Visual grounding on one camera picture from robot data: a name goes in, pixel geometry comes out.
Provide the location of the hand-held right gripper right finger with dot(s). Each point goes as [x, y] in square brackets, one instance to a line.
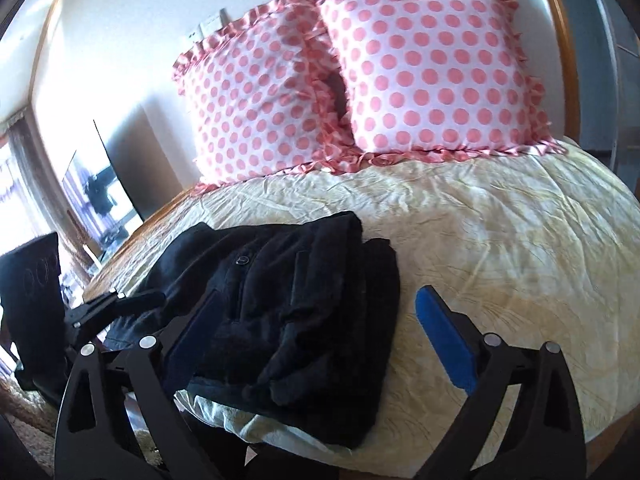
[447, 345]

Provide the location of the pink polka dot pillow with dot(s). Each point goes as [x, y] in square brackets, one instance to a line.
[435, 65]
[260, 105]

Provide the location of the black framed flat screen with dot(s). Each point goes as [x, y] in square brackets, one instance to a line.
[100, 195]

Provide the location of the white wall switch panel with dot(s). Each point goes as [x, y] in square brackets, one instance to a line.
[207, 25]

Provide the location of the grey door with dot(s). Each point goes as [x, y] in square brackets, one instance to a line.
[607, 60]

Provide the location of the cream patterned bedspread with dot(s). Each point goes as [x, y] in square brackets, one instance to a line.
[500, 240]

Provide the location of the beige shaggy rug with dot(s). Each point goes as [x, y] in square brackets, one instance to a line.
[30, 412]

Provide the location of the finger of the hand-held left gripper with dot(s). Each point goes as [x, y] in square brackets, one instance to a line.
[95, 312]

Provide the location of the wooden door frame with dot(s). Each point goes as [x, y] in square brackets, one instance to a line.
[562, 50]

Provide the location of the black pants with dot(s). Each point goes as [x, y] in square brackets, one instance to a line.
[300, 320]

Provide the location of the brown curtain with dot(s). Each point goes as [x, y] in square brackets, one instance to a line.
[25, 170]

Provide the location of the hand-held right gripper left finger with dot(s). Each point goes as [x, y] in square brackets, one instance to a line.
[192, 345]

